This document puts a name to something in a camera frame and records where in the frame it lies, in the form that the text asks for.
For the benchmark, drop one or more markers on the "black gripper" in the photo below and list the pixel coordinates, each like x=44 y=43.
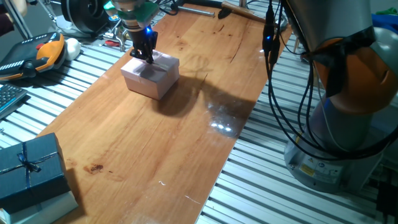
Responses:
x=141 y=40

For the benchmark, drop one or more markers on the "white gift box lid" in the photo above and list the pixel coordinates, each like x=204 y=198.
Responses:
x=164 y=67

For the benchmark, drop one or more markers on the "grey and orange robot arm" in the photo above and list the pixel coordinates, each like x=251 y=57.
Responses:
x=342 y=31

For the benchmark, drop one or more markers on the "person forearm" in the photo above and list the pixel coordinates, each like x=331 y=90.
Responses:
x=20 y=6

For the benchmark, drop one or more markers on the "open pink box base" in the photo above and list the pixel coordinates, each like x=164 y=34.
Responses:
x=164 y=91

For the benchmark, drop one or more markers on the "dark blue ribboned gift box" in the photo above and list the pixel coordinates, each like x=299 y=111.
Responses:
x=34 y=174

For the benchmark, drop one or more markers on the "pale flat gift box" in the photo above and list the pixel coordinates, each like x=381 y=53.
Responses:
x=46 y=211

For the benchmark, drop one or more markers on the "round blue badge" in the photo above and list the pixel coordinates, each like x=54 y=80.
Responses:
x=113 y=18

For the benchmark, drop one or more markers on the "white rounded object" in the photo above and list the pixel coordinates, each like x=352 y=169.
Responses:
x=73 y=49

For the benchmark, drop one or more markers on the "black filament spool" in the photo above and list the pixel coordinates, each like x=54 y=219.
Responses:
x=77 y=14

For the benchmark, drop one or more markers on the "glossy wooden board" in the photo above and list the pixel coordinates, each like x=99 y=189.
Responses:
x=140 y=140

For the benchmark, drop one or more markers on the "orange and black teach pendant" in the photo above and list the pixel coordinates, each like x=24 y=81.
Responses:
x=28 y=59

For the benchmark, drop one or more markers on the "grey metal stand leg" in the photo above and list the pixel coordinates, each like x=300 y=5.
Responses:
x=18 y=23

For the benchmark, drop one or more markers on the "black computer keyboard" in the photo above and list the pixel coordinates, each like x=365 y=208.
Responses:
x=9 y=96

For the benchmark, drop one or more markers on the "blue plastic bag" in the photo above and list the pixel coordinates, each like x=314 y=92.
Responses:
x=385 y=21

